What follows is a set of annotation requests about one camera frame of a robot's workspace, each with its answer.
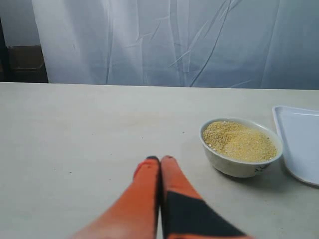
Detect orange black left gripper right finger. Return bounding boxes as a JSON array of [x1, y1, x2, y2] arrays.
[[160, 156, 251, 239]]

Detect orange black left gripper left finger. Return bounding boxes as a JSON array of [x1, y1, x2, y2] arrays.
[[72, 156, 160, 239]]

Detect yellow grain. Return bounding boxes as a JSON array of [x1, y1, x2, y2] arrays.
[[203, 121, 277, 163]]

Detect white patterned ceramic bowl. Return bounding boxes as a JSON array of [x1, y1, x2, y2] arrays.
[[199, 118, 283, 178]]

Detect white rectangular plastic tray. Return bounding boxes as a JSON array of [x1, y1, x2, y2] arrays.
[[272, 106, 319, 186]]

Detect brown cardboard box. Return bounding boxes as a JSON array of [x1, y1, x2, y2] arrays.
[[8, 45, 48, 83]]

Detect white wrinkled backdrop curtain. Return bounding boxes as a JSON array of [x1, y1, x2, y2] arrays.
[[32, 0, 319, 90]]

